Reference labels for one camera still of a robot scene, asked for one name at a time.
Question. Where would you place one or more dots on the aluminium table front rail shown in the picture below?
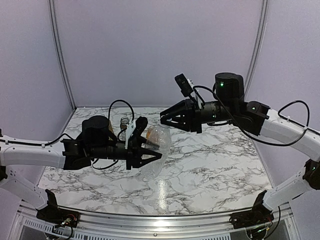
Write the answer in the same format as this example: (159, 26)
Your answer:
(108, 226)

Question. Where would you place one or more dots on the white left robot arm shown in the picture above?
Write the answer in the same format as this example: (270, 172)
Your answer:
(96, 141)

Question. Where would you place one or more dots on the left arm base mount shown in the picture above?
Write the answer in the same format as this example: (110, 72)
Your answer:
(51, 213)

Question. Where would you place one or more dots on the coffee bottle white label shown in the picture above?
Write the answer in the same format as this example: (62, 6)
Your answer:
(124, 122)

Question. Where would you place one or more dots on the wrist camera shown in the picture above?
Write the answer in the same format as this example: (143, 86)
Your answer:
(134, 131)
(186, 87)

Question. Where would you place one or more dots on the left aluminium frame post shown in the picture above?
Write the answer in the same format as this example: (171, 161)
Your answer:
(59, 53)

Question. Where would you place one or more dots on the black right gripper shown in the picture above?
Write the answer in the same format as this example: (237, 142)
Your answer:
(192, 117)

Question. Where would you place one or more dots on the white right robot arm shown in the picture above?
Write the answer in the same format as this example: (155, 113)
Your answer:
(254, 119)

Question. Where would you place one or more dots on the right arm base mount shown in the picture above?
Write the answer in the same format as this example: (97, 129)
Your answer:
(257, 215)

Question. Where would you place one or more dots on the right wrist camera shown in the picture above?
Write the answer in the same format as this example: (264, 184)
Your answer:
(186, 87)

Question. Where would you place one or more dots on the tea bottle red label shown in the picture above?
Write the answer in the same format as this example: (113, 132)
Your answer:
(110, 132)

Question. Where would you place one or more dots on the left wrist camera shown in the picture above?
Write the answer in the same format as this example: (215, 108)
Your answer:
(134, 131)

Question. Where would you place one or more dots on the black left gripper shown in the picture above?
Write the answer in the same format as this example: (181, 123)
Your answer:
(135, 152)

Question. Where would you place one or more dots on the aluminium frame post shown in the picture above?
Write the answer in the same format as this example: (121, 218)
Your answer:
(59, 53)
(261, 29)

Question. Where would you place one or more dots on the orange object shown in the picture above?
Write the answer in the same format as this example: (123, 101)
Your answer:
(149, 131)

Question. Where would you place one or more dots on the clear water bottle blue cap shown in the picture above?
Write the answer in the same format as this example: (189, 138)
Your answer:
(158, 140)

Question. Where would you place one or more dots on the right aluminium frame post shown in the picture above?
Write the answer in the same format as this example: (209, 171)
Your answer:
(261, 29)

